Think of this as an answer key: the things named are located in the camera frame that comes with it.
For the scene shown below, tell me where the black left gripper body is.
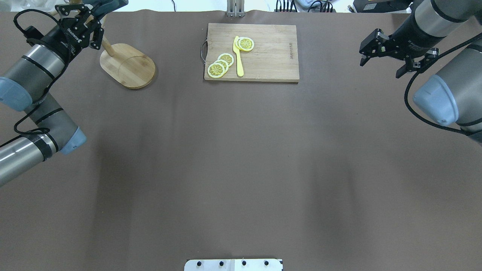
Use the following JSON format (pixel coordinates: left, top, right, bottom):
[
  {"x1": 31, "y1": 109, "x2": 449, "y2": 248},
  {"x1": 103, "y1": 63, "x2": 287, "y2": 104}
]
[{"x1": 40, "y1": 4, "x2": 105, "y2": 63}]

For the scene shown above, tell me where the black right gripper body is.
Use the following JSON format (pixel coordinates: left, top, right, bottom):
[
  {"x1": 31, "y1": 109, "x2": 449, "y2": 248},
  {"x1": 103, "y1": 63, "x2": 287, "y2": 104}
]
[{"x1": 359, "y1": 29, "x2": 439, "y2": 72}]

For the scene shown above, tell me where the dark blue mug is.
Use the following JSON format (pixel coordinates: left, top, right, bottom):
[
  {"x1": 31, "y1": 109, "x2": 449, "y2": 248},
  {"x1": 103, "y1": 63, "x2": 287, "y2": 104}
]
[{"x1": 82, "y1": 0, "x2": 129, "y2": 17}]

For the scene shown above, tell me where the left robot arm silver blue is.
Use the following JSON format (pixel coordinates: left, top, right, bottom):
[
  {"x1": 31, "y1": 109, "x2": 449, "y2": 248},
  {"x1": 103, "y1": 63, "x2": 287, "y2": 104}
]
[{"x1": 0, "y1": 0, "x2": 128, "y2": 186}]

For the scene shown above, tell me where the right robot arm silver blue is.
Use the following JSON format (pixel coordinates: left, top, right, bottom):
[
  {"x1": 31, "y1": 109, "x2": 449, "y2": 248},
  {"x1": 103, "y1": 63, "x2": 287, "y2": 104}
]
[{"x1": 359, "y1": 0, "x2": 482, "y2": 144}]

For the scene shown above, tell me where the wooden cup storage rack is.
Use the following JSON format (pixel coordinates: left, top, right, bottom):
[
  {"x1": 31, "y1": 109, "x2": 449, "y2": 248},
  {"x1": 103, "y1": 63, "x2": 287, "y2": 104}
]
[{"x1": 50, "y1": 0, "x2": 156, "y2": 90}]

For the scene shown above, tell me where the wooden cutting board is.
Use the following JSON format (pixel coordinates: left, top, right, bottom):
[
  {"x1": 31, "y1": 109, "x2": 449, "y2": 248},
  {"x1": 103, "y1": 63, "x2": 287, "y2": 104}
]
[{"x1": 204, "y1": 23, "x2": 300, "y2": 83}]

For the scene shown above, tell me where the lemon slice near knife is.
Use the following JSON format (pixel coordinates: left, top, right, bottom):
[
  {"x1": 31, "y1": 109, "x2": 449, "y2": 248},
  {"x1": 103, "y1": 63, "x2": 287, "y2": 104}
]
[{"x1": 234, "y1": 37, "x2": 255, "y2": 52}]

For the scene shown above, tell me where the yellow plastic knife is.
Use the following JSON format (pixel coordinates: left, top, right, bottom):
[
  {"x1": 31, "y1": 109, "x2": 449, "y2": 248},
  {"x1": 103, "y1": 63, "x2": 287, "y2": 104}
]
[{"x1": 232, "y1": 36, "x2": 244, "y2": 77}]

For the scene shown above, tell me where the lemon slice back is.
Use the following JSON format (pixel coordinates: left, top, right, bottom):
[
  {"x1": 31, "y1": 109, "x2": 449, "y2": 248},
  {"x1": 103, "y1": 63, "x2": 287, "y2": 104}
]
[{"x1": 217, "y1": 53, "x2": 235, "y2": 67}]

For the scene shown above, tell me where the lemon slice middle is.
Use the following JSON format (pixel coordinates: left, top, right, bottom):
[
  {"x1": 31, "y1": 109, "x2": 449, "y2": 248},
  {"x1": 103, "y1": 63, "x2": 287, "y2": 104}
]
[{"x1": 214, "y1": 59, "x2": 229, "y2": 73}]

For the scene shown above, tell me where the lemon slice front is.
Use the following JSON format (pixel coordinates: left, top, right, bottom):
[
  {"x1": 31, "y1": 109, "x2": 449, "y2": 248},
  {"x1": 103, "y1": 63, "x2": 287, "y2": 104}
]
[{"x1": 207, "y1": 63, "x2": 225, "y2": 78}]

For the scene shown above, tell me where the aluminium frame post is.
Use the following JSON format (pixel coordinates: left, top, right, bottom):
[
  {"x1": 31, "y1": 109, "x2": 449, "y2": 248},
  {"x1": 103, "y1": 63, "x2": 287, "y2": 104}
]
[{"x1": 226, "y1": 0, "x2": 246, "y2": 18}]

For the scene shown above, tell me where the white pedestal base plate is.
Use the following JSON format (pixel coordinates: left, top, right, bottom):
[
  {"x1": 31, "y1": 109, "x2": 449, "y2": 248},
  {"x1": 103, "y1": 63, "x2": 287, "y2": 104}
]
[{"x1": 184, "y1": 258, "x2": 284, "y2": 271}]

